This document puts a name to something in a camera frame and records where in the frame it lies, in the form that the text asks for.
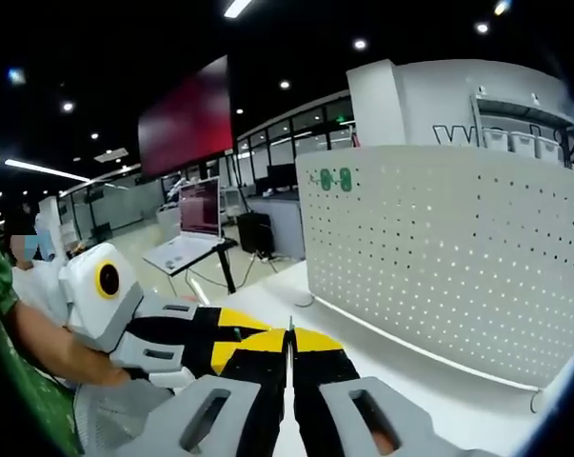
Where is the grey lab counter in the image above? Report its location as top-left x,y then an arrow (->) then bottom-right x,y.
246,189 -> 309,262

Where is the metal shelf rack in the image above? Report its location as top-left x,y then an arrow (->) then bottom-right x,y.
469,85 -> 574,169

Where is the black equipment case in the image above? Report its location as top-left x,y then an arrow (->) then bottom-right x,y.
236,212 -> 274,258

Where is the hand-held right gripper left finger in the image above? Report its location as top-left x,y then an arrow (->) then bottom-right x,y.
146,327 -> 289,457

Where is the large dark red screen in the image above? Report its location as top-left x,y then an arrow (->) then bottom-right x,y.
137,54 -> 234,178

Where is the white storage bin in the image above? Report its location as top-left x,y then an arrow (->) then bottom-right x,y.
484,129 -> 510,152
536,137 -> 563,162
509,131 -> 536,156

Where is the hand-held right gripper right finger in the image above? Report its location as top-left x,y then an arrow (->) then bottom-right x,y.
290,328 -> 498,457

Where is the black laptop stand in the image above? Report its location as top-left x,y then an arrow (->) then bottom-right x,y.
169,237 -> 240,295

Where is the grey mesh office chair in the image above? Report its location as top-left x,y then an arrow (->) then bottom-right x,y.
74,380 -> 174,453

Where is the white laptop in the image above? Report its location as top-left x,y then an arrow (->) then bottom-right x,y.
143,175 -> 222,277

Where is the person's green patterned clothing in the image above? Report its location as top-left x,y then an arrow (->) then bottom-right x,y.
0,204 -> 86,457

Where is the white perforated mounting plate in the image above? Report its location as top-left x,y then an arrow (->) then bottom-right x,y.
293,145 -> 574,414

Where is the long ceiling light strip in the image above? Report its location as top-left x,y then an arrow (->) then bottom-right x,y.
223,0 -> 255,19

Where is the black desktop monitor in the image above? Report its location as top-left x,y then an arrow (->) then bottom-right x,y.
267,164 -> 299,189

